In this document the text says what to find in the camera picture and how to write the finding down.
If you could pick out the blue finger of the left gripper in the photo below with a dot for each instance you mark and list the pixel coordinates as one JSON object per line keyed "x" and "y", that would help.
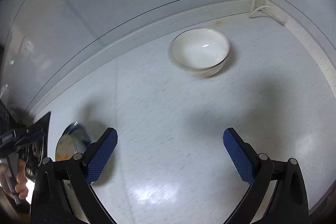
{"x": 30, "y": 138}

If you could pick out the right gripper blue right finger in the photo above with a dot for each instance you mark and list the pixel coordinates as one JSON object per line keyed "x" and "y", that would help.
{"x": 242, "y": 155}

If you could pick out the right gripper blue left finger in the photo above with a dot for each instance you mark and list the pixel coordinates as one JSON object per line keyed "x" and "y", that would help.
{"x": 98, "y": 153}

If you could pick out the blue white patterned bowl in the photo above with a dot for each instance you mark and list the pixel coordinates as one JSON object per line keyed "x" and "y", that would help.
{"x": 79, "y": 135}

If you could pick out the small white gold-rim bowl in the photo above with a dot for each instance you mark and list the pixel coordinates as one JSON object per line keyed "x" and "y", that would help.
{"x": 200, "y": 51}

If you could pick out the white flower painted bowl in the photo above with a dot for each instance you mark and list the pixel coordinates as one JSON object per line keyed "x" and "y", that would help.
{"x": 66, "y": 147}

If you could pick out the black gas stove top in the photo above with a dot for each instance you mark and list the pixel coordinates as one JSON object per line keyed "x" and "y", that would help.
{"x": 34, "y": 153}

